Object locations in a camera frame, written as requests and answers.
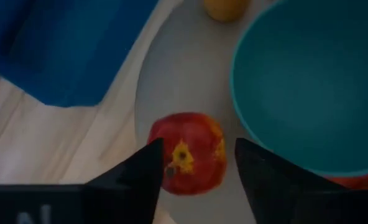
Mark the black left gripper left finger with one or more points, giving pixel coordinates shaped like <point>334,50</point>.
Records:
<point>131,193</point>

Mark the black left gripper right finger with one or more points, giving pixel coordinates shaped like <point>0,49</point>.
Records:
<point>280,193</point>

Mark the orange plate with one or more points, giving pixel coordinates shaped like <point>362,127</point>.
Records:
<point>364,182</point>

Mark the red apple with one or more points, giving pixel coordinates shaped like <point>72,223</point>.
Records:
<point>193,133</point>

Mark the teal bowl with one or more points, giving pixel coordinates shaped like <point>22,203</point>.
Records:
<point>311,87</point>

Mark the small yellow cup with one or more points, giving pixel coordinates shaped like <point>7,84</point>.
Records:
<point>226,9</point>

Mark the grey round placemat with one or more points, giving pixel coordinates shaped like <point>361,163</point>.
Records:
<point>187,77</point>

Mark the blue tray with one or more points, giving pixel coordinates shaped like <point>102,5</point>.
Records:
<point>62,46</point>

